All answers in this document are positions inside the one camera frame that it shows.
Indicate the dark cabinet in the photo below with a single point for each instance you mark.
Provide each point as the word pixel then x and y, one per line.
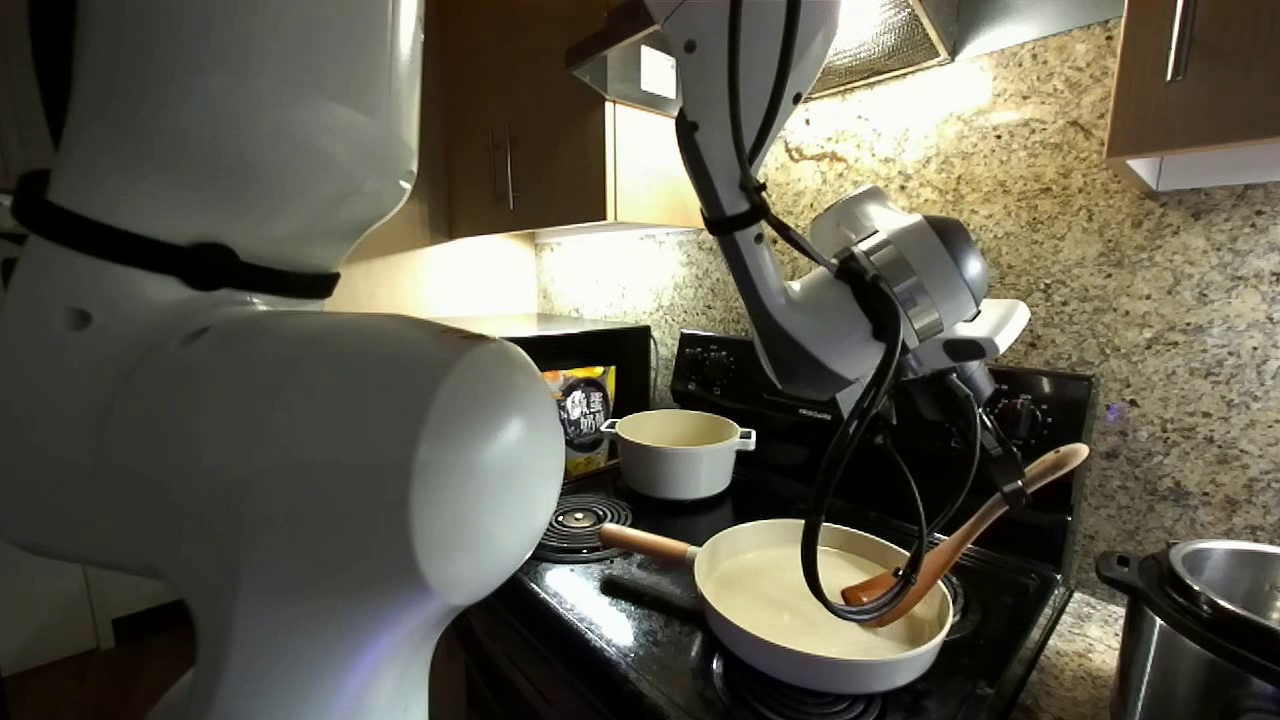
pixel 517 143
pixel 1198 92

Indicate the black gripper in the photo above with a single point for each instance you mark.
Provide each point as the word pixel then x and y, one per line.
pixel 948 376

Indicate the black microwave oven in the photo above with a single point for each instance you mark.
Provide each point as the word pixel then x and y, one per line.
pixel 625 350

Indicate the range hood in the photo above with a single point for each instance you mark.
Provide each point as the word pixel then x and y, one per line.
pixel 658 52

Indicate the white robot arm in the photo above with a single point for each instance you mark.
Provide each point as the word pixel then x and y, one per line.
pixel 183 397

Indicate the dark right upper cabinet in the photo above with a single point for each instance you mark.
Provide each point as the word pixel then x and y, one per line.
pixel 517 143

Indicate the stainless steel pressure cooker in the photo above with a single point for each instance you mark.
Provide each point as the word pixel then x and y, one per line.
pixel 1200 631

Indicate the snack bag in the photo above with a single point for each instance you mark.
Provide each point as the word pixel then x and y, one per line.
pixel 581 407

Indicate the wooden spoon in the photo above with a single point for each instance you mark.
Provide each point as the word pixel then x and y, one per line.
pixel 895 594

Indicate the white pot with handles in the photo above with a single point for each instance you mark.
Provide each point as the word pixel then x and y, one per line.
pixel 677 454

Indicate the white frying pan wooden handle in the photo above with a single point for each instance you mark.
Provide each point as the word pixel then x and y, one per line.
pixel 762 610

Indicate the dark left upper cabinet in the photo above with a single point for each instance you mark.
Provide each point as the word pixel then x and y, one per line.
pixel 1198 92

